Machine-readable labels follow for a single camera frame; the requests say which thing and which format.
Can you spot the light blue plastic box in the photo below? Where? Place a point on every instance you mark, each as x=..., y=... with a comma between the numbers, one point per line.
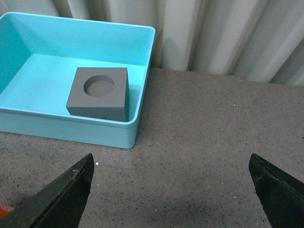
x=39, y=56

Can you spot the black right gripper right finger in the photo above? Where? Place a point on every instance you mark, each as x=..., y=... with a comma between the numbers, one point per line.
x=281, y=195

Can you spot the orange cylinder with white numbers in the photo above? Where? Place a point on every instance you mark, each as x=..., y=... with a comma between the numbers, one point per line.
x=4, y=210

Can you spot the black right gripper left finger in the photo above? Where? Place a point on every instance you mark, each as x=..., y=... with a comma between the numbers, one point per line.
x=58, y=205

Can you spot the gray cube with round hole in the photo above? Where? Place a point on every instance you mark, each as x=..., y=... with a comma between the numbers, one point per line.
x=100, y=92

